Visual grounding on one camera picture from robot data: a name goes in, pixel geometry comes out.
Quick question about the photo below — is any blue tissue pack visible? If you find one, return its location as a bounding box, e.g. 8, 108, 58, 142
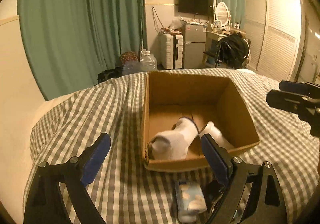
175, 180, 207, 223

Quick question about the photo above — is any white sock pair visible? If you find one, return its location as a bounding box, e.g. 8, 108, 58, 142
148, 117, 234, 160

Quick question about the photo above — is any black jacket on chair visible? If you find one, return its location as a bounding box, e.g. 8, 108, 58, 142
216, 32, 250, 69

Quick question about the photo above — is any white louvered wardrobe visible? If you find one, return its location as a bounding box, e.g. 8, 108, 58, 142
244, 0, 302, 81

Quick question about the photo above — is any grey checked bed cover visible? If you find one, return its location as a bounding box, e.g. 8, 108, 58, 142
30, 69, 319, 223

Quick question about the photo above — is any white dressing table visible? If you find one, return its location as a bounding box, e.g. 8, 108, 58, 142
203, 30, 251, 69

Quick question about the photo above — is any white oval vanity mirror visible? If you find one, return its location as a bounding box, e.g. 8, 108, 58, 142
215, 2, 231, 26

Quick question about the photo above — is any brown cardboard box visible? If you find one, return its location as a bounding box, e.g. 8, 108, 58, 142
141, 68, 260, 173

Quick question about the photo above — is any silver mini fridge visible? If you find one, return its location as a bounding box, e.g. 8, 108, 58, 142
182, 24, 206, 69

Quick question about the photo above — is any white hard suitcase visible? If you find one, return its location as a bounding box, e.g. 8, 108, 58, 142
160, 34, 183, 70

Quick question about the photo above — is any black bag on floor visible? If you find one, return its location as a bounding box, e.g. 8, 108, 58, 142
97, 67, 123, 84

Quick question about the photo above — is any clear water jug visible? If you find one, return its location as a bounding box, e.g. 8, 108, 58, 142
122, 61, 141, 76
140, 49, 157, 71

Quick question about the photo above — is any dotted brown bag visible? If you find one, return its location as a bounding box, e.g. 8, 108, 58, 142
119, 51, 138, 65

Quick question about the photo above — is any black wall television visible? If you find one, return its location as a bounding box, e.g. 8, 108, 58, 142
178, 0, 214, 17

